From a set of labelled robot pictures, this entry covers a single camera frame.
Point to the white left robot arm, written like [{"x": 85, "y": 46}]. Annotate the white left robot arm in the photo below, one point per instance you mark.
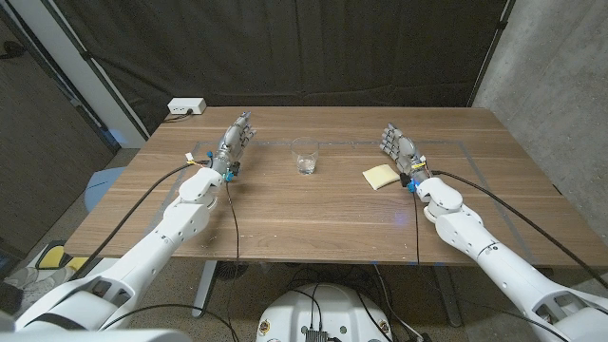
[{"x": 180, "y": 223}]

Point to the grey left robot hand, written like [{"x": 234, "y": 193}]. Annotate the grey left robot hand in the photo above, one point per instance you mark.
[{"x": 230, "y": 145}]

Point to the clear glass cup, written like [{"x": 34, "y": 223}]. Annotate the clear glass cup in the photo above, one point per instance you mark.
[{"x": 305, "y": 164}]

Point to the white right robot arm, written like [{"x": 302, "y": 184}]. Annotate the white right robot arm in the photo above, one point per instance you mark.
[{"x": 475, "y": 233}]

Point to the yellow and black floor object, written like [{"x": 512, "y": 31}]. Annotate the yellow and black floor object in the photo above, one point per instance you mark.
[{"x": 52, "y": 257}]

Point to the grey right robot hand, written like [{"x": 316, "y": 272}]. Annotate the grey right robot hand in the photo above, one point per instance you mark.
[{"x": 404, "y": 149}]

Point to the black backdrop stand pole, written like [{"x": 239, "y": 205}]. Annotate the black backdrop stand pole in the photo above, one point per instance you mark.
[
  {"x": 499, "y": 26},
  {"x": 88, "y": 56}
]

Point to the black backdrop curtain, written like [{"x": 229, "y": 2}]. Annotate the black backdrop curtain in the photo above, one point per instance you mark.
[{"x": 285, "y": 47}]

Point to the white table leg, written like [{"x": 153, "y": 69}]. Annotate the white table leg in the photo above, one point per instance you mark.
[{"x": 204, "y": 290}]

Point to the white power strip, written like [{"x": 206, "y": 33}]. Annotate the white power strip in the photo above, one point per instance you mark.
[{"x": 186, "y": 105}]

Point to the pale yellow sponge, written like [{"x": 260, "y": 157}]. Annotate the pale yellow sponge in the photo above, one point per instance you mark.
[{"x": 380, "y": 176}]

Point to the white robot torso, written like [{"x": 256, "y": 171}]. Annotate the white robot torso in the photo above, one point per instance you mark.
[{"x": 328, "y": 309}]

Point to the grey table leg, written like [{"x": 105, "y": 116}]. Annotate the grey table leg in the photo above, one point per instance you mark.
[{"x": 446, "y": 299}]

